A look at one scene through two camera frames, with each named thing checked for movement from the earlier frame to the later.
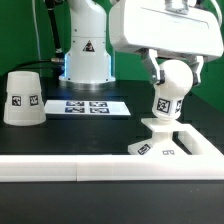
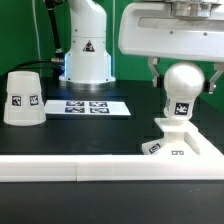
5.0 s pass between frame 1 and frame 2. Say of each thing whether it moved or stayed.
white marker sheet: stayed
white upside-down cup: stayed
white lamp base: moved
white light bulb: moved
